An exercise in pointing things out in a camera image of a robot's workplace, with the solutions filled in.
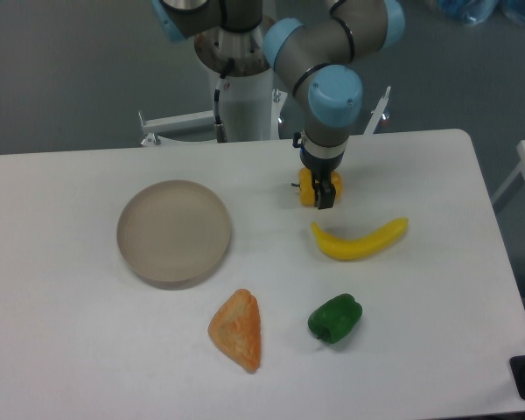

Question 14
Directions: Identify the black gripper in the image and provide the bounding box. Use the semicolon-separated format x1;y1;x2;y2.
292;131;346;210

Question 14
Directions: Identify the yellow toy bell pepper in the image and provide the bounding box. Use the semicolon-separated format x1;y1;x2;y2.
293;168;343;207

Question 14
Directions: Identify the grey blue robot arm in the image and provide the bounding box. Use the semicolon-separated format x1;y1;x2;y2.
151;1;405;209

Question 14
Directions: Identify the green toy bell pepper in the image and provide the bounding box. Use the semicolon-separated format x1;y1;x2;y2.
307;293;363;344

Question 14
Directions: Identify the yellow toy banana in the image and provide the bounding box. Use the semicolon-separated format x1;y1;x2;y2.
311;217;409;262

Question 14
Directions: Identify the beige round plate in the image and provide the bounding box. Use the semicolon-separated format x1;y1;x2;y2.
116;180;232;287

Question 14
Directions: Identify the orange toy bread slice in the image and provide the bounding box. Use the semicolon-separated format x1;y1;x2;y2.
207;289;262;374

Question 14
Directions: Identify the blue plastic bag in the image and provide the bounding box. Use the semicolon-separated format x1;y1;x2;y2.
426;0;525;27

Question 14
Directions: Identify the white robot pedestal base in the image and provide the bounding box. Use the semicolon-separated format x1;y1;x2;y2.
136;12;393;148

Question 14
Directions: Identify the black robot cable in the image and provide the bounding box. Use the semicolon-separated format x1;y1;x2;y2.
213;57;236;144

